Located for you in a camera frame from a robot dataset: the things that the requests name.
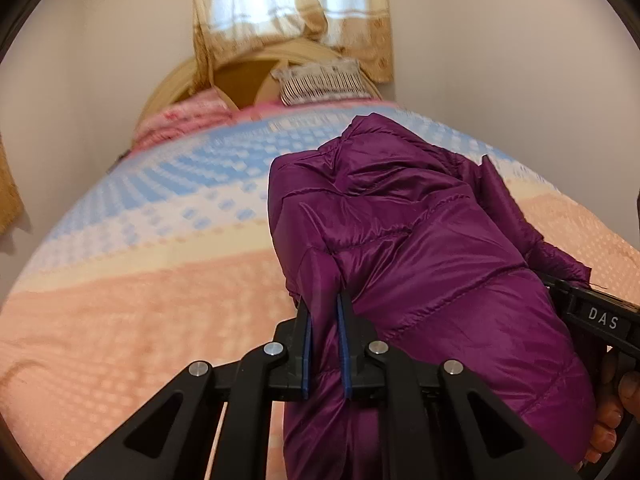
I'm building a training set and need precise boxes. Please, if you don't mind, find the blue pink dotted bedspread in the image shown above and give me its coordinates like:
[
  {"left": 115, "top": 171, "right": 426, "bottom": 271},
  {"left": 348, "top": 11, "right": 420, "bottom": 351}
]
[{"left": 1, "top": 102, "right": 639, "bottom": 479}]

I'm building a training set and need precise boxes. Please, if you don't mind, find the grey striped pillow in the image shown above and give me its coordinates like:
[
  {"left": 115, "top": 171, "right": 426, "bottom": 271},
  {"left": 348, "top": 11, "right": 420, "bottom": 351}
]
[{"left": 271, "top": 58, "right": 372, "bottom": 106}]

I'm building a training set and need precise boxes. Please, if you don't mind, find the folded pink blanket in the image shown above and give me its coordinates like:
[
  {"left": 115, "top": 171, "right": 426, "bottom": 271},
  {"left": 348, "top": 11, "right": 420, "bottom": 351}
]
[{"left": 131, "top": 89, "right": 234, "bottom": 153}]

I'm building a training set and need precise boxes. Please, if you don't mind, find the beige curtain left window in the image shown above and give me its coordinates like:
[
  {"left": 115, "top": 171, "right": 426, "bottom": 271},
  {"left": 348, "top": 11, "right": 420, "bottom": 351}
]
[{"left": 0, "top": 140, "right": 24, "bottom": 236}]

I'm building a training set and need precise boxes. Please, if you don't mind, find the beige wooden headboard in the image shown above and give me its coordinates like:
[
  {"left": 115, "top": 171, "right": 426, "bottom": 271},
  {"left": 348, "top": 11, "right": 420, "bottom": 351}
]
[{"left": 136, "top": 41, "right": 384, "bottom": 126}]

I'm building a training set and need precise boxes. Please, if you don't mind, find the beige curtain behind headboard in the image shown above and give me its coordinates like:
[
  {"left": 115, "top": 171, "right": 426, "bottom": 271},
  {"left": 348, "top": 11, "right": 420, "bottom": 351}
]
[{"left": 192, "top": 0, "right": 394, "bottom": 90}]

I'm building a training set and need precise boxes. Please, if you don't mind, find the person right hand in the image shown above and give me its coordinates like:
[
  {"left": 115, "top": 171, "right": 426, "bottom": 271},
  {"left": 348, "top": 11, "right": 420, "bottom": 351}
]
[{"left": 574, "top": 349, "right": 640, "bottom": 471}]

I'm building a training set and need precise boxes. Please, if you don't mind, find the purple puffer jacket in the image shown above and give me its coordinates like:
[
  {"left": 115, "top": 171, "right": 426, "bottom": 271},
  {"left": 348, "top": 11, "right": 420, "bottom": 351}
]
[{"left": 268, "top": 114, "right": 596, "bottom": 479}]

